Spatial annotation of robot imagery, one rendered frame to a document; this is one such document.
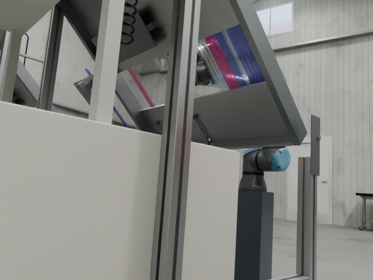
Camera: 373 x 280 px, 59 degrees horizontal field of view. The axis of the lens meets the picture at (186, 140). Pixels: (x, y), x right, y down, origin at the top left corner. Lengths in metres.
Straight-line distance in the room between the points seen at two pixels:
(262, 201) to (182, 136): 1.17
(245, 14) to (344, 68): 8.70
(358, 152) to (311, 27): 3.65
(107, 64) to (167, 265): 0.35
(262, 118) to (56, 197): 0.72
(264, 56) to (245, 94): 0.17
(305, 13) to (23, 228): 10.22
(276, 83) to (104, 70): 0.52
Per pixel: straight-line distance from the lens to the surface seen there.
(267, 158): 1.73
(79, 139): 0.53
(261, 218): 1.74
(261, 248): 1.77
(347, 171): 8.95
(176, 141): 0.59
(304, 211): 1.00
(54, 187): 0.52
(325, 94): 9.42
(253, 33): 0.90
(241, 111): 1.09
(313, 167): 0.99
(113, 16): 0.63
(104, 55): 0.59
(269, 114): 1.05
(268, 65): 0.93
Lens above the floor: 0.52
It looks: 9 degrees up
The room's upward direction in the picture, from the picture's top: 4 degrees clockwise
